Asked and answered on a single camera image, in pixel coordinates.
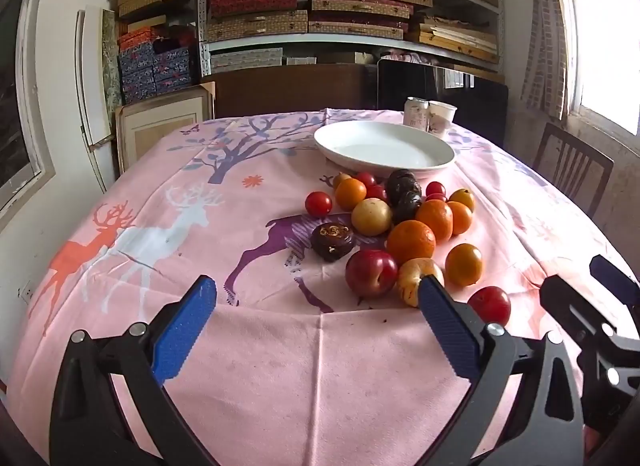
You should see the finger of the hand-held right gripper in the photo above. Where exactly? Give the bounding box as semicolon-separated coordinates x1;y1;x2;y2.
540;273;619;347
590;255;640;307

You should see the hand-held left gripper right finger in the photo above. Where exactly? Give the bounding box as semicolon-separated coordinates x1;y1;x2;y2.
417;273;586;466

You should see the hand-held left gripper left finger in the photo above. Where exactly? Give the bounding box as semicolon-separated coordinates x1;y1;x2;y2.
49;274;218;466

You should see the red plum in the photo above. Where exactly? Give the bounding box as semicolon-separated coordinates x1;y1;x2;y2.
345;249;399;295
467;286;512;327

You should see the striped yellow pepino melon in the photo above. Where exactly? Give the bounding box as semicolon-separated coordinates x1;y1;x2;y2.
397;257;446;308

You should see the large orange tangerine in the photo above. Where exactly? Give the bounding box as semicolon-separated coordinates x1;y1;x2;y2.
415;199;454;243
386;220;437;267

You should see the plain yellow pepino melon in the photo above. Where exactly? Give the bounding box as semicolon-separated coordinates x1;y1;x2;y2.
351;198;393;237

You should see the white oval plate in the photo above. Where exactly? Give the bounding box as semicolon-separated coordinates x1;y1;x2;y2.
313;121;456;179

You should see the pink deer print tablecloth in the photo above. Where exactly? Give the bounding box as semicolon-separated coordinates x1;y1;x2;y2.
7;108;640;466

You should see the dark wooden chair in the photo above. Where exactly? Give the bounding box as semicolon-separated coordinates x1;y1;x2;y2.
532;122;615;219

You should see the framed picture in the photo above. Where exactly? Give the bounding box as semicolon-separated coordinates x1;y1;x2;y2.
115;83;216;174

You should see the black glossy panel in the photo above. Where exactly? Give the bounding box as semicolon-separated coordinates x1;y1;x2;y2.
376;58;509;149

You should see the white paper cup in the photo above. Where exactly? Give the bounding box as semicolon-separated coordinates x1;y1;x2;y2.
427;100;459;139

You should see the pale drink can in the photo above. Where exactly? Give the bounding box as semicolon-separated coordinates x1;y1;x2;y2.
404;96;431;131

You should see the bright window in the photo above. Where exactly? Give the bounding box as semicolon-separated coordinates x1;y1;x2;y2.
557;0;640;137

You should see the patterned curtain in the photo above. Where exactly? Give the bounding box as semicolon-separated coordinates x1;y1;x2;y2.
520;0;571;121

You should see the white board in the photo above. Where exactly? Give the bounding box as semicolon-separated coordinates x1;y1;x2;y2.
75;6;121;191

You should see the stack of blue patterned boxes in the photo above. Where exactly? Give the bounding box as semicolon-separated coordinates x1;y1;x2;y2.
117;43;193;104

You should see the dark brown wooden board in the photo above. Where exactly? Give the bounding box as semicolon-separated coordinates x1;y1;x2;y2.
200;64;378;119

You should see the white framed window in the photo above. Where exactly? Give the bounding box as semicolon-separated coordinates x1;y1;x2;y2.
0;0;56;227

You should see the pink folded cloth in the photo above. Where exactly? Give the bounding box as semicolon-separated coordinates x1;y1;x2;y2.
382;49;438;65

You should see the green marbled board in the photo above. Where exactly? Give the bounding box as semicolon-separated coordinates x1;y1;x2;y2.
101;10;123;106

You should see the orange patterned box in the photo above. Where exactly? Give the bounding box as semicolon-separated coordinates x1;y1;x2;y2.
117;28;166;51

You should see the white metal shelf rack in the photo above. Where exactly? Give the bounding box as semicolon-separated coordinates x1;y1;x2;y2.
197;0;506;76

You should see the stack of woven tan boxes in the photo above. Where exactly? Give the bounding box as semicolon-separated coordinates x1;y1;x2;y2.
206;0;433;42

